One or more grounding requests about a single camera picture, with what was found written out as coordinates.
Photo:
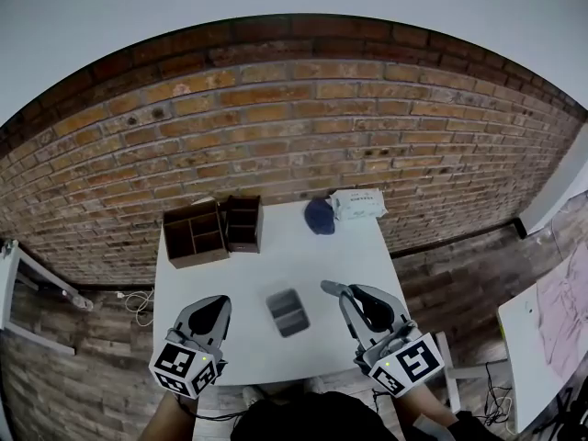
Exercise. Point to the white tissue packet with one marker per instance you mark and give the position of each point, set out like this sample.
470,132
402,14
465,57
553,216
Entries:
358,205

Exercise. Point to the person's left forearm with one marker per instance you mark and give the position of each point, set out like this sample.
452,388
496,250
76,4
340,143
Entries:
165,421

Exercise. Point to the person's white shoe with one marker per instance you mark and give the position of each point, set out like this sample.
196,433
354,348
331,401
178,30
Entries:
253,395

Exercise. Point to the white side table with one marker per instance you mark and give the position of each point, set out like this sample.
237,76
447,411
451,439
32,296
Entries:
7,287

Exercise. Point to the grey plastic container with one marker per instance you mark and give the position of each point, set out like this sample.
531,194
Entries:
287,313

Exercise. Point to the small wooden organizer box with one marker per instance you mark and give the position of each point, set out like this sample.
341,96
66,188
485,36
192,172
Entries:
243,225

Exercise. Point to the white square table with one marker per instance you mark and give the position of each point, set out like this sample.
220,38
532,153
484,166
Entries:
285,264

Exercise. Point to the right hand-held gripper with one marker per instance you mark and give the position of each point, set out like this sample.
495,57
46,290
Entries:
413,365

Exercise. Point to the person's black shirt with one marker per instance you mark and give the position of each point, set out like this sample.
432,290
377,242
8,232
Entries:
312,421

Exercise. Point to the person's right forearm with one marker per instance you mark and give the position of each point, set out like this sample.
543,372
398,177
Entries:
422,407

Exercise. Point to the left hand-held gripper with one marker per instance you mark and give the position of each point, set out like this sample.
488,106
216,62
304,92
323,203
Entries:
177,368

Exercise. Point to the large wooden compartment organizer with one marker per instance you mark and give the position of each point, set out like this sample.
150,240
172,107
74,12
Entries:
195,234

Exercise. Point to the pink cloth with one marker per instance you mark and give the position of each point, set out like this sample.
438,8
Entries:
565,310

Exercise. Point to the dark blue cloth pouch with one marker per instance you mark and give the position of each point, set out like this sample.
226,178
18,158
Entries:
319,216

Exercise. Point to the white table with pink cloth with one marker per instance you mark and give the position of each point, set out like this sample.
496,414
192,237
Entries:
523,338

